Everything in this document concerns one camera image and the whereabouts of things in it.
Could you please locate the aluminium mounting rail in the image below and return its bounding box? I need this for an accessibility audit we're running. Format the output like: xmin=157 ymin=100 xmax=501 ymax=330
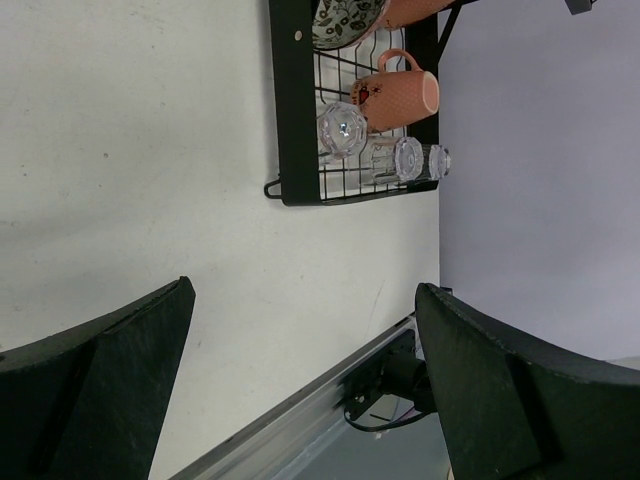
xmin=173 ymin=314 xmax=417 ymax=479

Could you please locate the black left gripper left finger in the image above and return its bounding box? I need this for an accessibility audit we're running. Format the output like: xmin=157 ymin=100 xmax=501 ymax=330
xmin=1 ymin=277 xmax=196 ymax=479

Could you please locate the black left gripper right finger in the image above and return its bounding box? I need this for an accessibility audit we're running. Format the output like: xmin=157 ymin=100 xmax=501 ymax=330
xmin=415 ymin=284 xmax=639 ymax=479

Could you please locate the large pink floral mug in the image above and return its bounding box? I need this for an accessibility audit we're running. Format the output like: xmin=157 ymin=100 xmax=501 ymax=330
xmin=380 ymin=0 xmax=454 ymax=31

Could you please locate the black white patterned bowl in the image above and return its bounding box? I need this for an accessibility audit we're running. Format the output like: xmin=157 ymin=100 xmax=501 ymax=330
xmin=312 ymin=0 xmax=390 ymax=51

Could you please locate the black wire dish rack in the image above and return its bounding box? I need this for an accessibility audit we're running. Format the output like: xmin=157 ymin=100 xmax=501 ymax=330
xmin=264 ymin=1 xmax=465 ymax=206

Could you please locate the small pink cup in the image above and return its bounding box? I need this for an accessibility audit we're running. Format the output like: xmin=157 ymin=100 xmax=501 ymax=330
xmin=350 ymin=49 xmax=440 ymax=134

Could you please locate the clear glass cup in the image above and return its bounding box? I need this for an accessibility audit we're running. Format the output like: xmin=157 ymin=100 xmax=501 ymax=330
xmin=423 ymin=144 xmax=451 ymax=181
xmin=316 ymin=101 xmax=367 ymax=164
xmin=369 ymin=136 xmax=424 ymax=185

